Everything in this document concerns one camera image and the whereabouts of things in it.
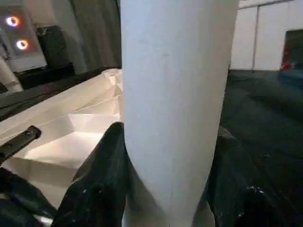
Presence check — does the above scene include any grey pleated curtain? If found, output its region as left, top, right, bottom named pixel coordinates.
left=23, top=0, right=122, bottom=74

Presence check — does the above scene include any black table mat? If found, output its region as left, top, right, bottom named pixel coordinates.
left=0, top=66, right=303, bottom=227

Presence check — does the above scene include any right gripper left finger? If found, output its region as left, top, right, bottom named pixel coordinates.
left=52, top=122, right=131, bottom=227

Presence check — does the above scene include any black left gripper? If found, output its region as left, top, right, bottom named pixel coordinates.
left=0, top=126, right=58, bottom=227

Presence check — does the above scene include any white sideboard cabinet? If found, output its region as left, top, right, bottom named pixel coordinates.
left=231, top=0, right=303, bottom=71

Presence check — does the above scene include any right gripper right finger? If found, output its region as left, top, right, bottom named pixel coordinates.
left=205, top=126, right=303, bottom=227

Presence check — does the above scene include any white plastic table top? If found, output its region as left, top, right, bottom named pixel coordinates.
left=0, top=67, right=125, bottom=213

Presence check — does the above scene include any white plastic table leg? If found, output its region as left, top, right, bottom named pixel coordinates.
left=119, top=0, right=240, bottom=227

